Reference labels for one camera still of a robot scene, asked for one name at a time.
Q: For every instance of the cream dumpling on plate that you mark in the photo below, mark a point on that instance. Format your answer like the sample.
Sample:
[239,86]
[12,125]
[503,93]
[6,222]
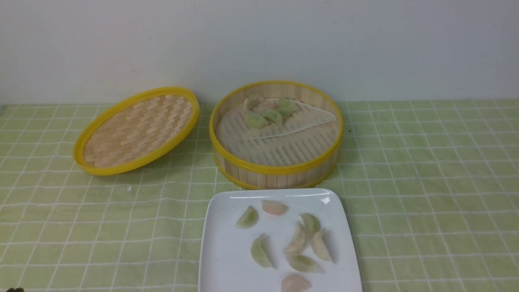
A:
[318,245]
[298,240]

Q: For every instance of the bamboo steamer basket yellow rim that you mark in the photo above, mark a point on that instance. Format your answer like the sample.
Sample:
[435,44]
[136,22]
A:
[259,177]

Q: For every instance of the pink dumpling in steamer back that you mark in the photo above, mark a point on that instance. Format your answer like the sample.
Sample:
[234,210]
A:
[264,106]

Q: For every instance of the green dumpling in steamer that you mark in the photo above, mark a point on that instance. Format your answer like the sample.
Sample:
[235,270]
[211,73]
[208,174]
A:
[286,107]
[273,115]
[254,120]

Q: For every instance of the white square plate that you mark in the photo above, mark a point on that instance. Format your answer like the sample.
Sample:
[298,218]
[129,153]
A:
[226,264]

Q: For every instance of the green dumpling in steamer middle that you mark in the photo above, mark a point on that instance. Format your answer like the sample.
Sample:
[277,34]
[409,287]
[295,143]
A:
[273,115]

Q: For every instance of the green dumpling in steamer left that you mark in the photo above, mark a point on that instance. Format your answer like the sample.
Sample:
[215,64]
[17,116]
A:
[254,120]

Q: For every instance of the cream dumpling on plate centre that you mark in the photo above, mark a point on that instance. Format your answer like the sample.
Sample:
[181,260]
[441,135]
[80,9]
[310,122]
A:
[298,240]

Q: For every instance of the pink dumpling steamer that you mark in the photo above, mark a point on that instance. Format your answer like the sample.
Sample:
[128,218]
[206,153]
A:
[295,283]

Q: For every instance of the cream dumpling on plate right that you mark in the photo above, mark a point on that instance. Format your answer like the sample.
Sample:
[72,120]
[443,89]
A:
[318,245]

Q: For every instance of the white steamer liner paper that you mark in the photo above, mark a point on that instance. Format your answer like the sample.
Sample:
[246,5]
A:
[305,136]

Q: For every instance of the green checkered tablecloth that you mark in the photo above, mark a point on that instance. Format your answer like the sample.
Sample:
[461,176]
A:
[430,189]

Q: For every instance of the pink dumpling on plate top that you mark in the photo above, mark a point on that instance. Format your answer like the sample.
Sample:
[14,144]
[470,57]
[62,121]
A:
[274,207]

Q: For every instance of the green dumpling on plate left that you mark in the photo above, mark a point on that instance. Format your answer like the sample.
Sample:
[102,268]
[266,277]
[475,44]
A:
[248,219]

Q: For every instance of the green dumpling on plate bottom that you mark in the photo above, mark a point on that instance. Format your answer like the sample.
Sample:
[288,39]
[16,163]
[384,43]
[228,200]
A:
[259,252]

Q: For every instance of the green dumpling in steamer back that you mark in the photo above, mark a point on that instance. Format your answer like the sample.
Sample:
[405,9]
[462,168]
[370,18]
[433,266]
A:
[286,107]

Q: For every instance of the black object bottom left corner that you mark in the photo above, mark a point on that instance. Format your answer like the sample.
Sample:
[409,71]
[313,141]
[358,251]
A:
[15,289]

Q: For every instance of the bamboo steamer lid yellow rim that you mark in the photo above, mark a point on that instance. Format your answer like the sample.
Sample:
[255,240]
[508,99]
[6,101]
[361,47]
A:
[137,131]

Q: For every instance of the green dumpling on plate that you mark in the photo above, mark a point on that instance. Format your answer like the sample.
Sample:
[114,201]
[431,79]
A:
[259,252]
[248,219]

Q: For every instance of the white dumpling in steamer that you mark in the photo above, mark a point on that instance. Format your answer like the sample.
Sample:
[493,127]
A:
[252,101]

